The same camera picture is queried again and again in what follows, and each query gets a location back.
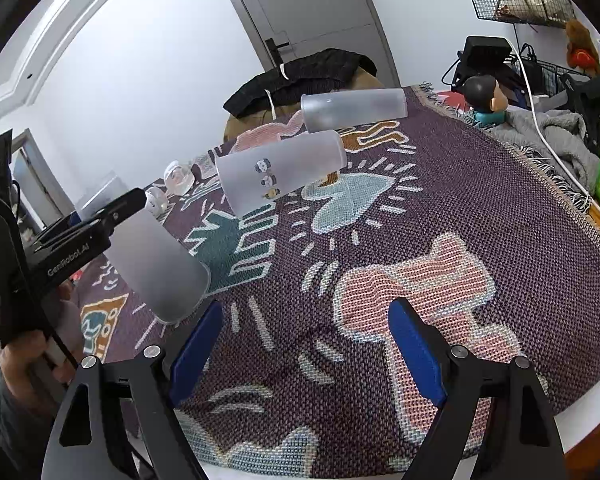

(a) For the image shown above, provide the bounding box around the purple patterned woven tablecloth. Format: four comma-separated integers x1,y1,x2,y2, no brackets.
76,83,600,476

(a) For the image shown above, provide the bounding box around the clear plastic cup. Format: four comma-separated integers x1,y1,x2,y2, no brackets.
163,160,196,196

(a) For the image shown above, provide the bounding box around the black door handle lock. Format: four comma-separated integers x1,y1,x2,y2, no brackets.
264,38,290,66

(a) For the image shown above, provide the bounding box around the black wire wall basket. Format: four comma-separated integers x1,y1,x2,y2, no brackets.
471,0,576,28

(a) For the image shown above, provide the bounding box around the grey door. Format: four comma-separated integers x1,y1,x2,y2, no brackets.
230,0,400,87

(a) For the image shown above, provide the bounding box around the cartoon boy figurine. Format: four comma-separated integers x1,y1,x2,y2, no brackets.
463,75,508,126

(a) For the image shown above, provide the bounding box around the black jacket on chair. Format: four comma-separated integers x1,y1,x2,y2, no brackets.
223,48,377,118

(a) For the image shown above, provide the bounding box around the grey fleece blanket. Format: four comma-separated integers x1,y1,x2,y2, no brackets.
489,108,600,193

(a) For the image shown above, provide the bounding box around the brown plush toy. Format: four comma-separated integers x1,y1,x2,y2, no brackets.
566,18,600,77

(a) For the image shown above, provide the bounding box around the plain frosted plastic cup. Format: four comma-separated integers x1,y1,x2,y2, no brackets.
106,209,210,324

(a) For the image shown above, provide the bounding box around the white cable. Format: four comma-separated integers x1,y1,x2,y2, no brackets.
504,41,595,206

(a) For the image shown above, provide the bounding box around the far frosted plastic cup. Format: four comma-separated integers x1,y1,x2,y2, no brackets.
300,88,408,132

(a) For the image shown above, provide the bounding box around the brown chair back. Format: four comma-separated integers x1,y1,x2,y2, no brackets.
223,68,384,142

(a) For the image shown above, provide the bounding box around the black device on shelf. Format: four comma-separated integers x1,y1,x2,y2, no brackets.
454,36,512,84

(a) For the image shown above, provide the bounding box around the person's left hand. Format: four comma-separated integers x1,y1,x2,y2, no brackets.
0,281,76,408

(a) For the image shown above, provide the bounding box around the frosted cup with cartoon print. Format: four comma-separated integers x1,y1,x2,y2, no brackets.
216,130,347,218

